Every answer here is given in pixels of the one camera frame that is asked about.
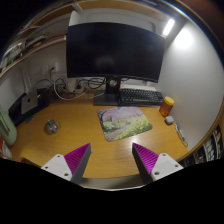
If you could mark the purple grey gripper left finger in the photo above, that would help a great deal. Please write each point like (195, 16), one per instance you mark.
(71, 166)

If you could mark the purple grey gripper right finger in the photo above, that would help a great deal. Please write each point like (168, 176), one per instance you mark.
(153, 166)

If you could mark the floral landscape mouse pad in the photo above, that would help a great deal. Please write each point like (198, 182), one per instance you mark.
(122, 122)

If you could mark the small grey earbuds case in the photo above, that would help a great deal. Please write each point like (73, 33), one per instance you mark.
(169, 120)

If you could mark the orange pill bottle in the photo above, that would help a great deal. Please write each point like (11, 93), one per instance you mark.
(166, 106)

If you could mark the light green appliance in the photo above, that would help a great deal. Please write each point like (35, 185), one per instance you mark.
(8, 130)

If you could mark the black keyboard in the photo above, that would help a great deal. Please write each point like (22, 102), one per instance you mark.
(140, 97)

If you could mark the black box under computer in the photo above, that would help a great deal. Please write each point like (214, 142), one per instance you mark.
(15, 110)

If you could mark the silver mini computer box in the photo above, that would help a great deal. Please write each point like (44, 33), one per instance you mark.
(29, 102)

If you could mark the white power strip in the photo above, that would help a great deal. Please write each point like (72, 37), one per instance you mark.
(75, 90)

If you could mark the black monitor stand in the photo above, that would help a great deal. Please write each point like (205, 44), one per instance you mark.
(110, 95)

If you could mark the black computer monitor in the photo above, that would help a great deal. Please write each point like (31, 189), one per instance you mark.
(102, 49)

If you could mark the white LED light bar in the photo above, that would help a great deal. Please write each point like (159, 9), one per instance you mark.
(168, 27)

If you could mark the wooden wall shelf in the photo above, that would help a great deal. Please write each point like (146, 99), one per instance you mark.
(48, 26)

